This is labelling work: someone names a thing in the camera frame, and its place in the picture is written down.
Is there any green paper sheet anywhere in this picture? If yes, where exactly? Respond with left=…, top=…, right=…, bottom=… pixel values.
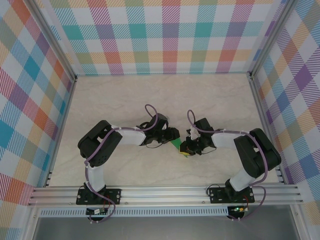
left=170, top=137, right=190, bottom=160

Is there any grey metal sheet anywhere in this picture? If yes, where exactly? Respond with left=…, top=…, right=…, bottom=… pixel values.
left=24, top=207, right=305, bottom=240

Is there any circuit board with green light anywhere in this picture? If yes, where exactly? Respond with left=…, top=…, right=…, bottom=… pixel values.
left=228, top=206, right=247, bottom=215

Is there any small black circuit board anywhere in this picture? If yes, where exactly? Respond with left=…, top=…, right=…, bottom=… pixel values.
left=85, top=207, right=109, bottom=216

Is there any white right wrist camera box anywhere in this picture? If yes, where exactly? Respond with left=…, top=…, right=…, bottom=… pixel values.
left=186, top=127, right=201, bottom=141

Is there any aluminium mounting rail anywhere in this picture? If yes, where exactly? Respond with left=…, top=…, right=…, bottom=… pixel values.
left=27, top=184, right=305, bottom=207

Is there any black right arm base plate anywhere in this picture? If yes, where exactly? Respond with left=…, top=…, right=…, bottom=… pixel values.
left=208, top=186, right=256, bottom=205

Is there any aluminium table side rail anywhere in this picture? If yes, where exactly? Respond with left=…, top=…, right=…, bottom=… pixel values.
left=248, top=74, right=287, bottom=186
left=43, top=76, right=78, bottom=188

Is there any slotted grey cable duct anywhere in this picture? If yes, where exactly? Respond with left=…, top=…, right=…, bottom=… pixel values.
left=39, top=206, right=230, bottom=218

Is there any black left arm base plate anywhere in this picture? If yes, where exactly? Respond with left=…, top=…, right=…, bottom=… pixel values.
left=76, top=187, right=122, bottom=206

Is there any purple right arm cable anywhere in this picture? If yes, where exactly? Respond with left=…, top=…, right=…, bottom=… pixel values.
left=186, top=109, right=266, bottom=222

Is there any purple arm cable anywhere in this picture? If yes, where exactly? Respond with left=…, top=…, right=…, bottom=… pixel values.
left=186, top=109, right=266, bottom=222
left=83, top=103, right=168, bottom=224

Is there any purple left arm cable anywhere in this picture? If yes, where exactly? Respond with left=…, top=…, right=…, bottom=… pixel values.
left=83, top=103, right=168, bottom=224

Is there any aluminium frame post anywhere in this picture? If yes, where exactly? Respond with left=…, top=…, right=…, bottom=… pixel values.
left=24, top=0, right=78, bottom=85
left=246, top=0, right=301, bottom=81

